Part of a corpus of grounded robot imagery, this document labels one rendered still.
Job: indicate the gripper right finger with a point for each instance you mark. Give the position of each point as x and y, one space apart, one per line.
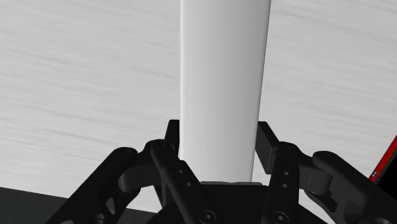
288 173

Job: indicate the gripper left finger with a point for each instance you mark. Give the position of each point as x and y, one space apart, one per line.
173 173

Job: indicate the white cylinder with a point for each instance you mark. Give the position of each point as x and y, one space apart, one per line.
221 90

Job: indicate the red and black flat device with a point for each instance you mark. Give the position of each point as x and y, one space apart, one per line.
385 169

